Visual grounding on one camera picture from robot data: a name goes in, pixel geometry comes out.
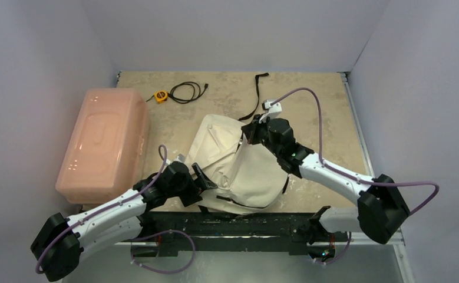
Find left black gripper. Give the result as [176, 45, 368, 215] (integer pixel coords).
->
[167, 163, 215, 206]

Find beige canvas backpack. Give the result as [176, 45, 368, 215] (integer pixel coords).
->
[185, 114, 289, 215]

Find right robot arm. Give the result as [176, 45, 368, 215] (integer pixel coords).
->
[242, 115, 410, 244]

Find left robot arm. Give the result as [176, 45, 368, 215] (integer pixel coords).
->
[30, 161, 218, 282]

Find pink plastic storage box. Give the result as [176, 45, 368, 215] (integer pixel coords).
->
[55, 88, 150, 205]

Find yellow tape measure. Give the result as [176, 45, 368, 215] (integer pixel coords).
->
[154, 91, 169, 104]

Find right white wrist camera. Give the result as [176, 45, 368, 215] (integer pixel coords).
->
[259, 99, 282, 124]

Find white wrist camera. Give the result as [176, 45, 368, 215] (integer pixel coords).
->
[259, 99, 282, 124]
[173, 154, 186, 163]

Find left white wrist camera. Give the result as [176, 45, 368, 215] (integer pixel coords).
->
[173, 154, 186, 163]

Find black table front rail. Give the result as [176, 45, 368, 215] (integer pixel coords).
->
[115, 210, 351, 259]

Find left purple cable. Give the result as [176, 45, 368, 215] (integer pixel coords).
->
[35, 144, 196, 275]

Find black coiled cable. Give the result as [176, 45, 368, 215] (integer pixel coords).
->
[169, 81, 209, 105]

